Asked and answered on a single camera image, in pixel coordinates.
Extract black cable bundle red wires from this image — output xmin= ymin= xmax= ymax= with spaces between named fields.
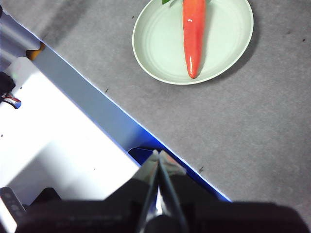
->
xmin=0 ymin=71 xmax=22 ymax=110

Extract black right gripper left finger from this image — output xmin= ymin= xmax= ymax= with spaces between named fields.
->
xmin=106 ymin=150 xmax=159 ymax=216

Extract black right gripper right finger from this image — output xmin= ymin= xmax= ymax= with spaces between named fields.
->
xmin=159 ymin=150 xmax=219 ymax=216

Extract black bar with round buttons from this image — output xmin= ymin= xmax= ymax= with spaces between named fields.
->
xmin=0 ymin=186 xmax=28 ymax=220

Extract green plate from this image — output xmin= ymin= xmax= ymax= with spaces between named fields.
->
xmin=132 ymin=0 xmax=255 ymax=85

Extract orange and black clamp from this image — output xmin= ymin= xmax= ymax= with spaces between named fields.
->
xmin=25 ymin=42 xmax=46 ymax=60

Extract orange carrot with green leaves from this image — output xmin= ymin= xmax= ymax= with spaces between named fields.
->
xmin=161 ymin=0 xmax=211 ymax=80

